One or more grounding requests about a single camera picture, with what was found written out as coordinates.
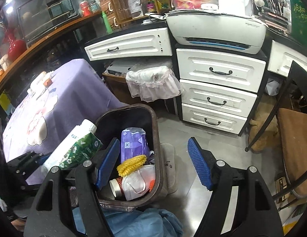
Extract brown boxes with hooks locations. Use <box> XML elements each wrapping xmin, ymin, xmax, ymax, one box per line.
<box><xmin>100</xmin><ymin>0</ymin><xmax>119</xmax><ymax>30</ymax></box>

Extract white lace covered stool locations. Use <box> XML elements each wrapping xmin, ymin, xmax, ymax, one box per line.
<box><xmin>125</xmin><ymin>66</ymin><xmax>182</xmax><ymax>103</ymax></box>

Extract white centre middle drawer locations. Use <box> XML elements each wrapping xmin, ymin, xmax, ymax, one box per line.
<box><xmin>180</xmin><ymin>79</ymin><xmax>257</xmax><ymax>118</ymax></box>

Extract white upper middle drawer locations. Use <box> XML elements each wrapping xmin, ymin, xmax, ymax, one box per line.
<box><xmin>177</xmin><ymin>49</ymin><xmax>266</xmax><ymax>93</ymax></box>

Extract white orange bottle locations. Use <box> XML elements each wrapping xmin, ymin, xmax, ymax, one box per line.
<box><xmin>27</xmin><ymin>71</ymin><xmax>54</xmax><ymax>97</ymax></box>

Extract green shopping bag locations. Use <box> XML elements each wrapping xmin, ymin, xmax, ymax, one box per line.
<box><xmin>290</xmin><ymin>0</ymin><xmax>307</xmax><ymax>47</ymax></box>

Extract dark brown trash bin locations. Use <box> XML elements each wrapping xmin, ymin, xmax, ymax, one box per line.
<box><xmin>95</xmin><ymin>104</ymin><xmax>168</xmax><ymax>211</ymax></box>

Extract yellow green bag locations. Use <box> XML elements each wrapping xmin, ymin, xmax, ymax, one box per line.
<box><xmin>283</xmin><ymin>208</ymin><xmax>306</xmax><ymax>237</ymax></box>

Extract green white milk carton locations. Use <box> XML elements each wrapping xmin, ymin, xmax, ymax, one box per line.
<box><xmin>40</xmin><ymin>119</ymin><xmax>102</xmax><ymax>176</ymax></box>

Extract grey floor mat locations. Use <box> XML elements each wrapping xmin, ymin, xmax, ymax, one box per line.
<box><xmin>160</xmin><ymin>143</ymin><xmax>178</xmax><ymax>194</ymax></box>

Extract white face mask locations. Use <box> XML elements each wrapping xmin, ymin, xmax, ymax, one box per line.
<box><xmin>122</xmin><ymin>165</ymin><xmax>156</xmax><ymax>201</ymax></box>

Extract white top left drawer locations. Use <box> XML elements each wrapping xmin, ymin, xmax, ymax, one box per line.
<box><xmin>85</xmin><ymin>27</ymin><xmax>172</xmax><ymax>61</ymax></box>

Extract blue cloth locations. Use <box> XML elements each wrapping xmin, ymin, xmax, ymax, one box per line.
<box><xmin>72</xmin><ymin>205</ymin><xmax>184</xmax><ymax>237</ymax></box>

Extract black chair brown cushion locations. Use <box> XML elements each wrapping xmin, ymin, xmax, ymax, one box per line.
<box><xmin>245</xmin><ymin>62</ymin><xmax>307</xmax><ymax>201</ymax></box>

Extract white drawer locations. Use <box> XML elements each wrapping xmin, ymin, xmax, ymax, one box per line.
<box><xmin>268</xmin><ymin>40</ymin><xmax>307</xmax><ymax>77</ymax></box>
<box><xmin>181</xmin><ymin>103</ymin><xmax>247</xmax><ymax>134</ymax></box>
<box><xmin>177</xmin><ymin>49</ymin><xmax>266</xmax><ymax>93</ymax></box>
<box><xmin>180</xmin><ymin>79</ymin><xmax>257</xmax><ymax>118</ymax></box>
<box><xmin>85</xmin><ymin>27</ymin><xmax>172</xmax><ymax>61</ymax></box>

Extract wooden curved counter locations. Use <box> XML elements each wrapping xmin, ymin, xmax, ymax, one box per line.
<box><xmin>0</xmin><ymin>11</ymin><xmax>105</xmax><ymax>92</ymax></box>

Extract white right drawer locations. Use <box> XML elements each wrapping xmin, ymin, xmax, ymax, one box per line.
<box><xmin>268</xmin><ymin>40</ymin><xmax>307</xmax><ymax>77</ymax></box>

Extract green bottle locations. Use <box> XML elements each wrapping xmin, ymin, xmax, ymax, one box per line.
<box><xmin>101</xmin><ymin>11</ymin><xmax>113</xmax><ymax>34</ymax></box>

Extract purple floral tablecloth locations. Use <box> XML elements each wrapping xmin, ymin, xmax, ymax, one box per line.
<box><xmin>2</xmin><ymin>58</ymin><xmax>127</xmax><ymax>186</ymax></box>

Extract white bottom middle drawer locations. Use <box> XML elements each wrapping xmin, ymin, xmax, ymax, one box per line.
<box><xmin>181</xmin><ymin>103</ymin><xmax>247</xmax><ymax>134</ymax></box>

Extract red tin can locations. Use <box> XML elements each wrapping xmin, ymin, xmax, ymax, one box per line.
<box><xmin>80</xmin><ymin>1</ymin><xmax>92</xmax><ymax>17</ymax></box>

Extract white printer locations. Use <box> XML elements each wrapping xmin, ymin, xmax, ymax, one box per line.
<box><xmin>166</xmin><ymin>10</ymin><xmax>266</xmax><ymax>55</ymax></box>

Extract orange foam net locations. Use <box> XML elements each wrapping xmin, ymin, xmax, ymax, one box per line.
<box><xmin>149</xmin><ymin>179</ymin><xmax>155</xmax><ymax>192</ymax></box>

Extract purple snack packet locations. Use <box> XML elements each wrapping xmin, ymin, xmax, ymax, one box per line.
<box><xmin>120</xmin><ymin>127</ymin><xmax>150</xmax><ymax>163</ymax></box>

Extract red vase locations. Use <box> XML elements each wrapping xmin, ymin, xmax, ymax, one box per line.
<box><xmin>3</xmin><ymin>28</ymin><xmax>27</xmax><ymax>63</ymax></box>

